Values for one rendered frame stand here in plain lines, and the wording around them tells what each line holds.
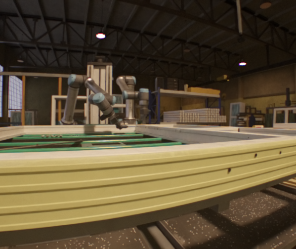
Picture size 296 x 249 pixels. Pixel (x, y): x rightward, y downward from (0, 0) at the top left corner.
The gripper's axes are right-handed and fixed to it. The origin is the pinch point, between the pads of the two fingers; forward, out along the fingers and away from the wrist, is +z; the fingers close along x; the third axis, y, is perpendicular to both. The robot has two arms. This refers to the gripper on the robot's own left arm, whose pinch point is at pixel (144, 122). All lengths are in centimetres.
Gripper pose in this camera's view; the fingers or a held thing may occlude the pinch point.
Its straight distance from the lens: 175.3
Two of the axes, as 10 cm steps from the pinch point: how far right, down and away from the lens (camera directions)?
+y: 9.3, -0.1, 3.6
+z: 0.0, 10.0, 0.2
